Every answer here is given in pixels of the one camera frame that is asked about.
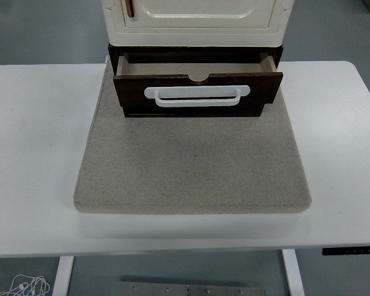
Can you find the dark wooden drawer housing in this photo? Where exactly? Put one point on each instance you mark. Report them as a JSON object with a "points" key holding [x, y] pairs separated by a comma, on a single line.
{"points": [[191, 112]]}

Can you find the beige fabric mat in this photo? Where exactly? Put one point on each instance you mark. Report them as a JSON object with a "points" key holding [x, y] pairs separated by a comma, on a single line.
{"points": [[191, 166]]}

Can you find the white table leg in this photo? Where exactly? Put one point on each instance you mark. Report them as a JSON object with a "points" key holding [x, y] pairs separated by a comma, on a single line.
{"points": [[293, 274], [63, 276]]}

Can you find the black table control panel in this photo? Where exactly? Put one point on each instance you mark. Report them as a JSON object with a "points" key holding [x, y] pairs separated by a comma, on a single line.
{"points": [[351, 250]]}

